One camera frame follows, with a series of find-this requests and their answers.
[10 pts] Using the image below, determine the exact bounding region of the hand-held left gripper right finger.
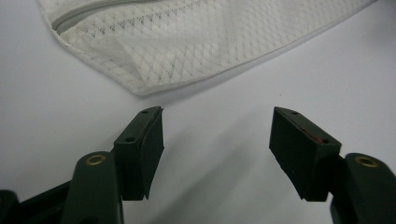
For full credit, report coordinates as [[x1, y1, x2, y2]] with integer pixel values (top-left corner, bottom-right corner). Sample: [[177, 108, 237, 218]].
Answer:
[[269, 106, 343, 202]]

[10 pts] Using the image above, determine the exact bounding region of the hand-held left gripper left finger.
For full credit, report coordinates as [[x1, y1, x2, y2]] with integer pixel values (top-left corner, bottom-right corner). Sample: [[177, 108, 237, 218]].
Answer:
[[113, 105, 165, 202]]

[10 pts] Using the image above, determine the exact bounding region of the white cloth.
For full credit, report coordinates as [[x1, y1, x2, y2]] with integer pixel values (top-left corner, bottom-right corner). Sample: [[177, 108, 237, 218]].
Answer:
[[36, 0, 379, 97]]

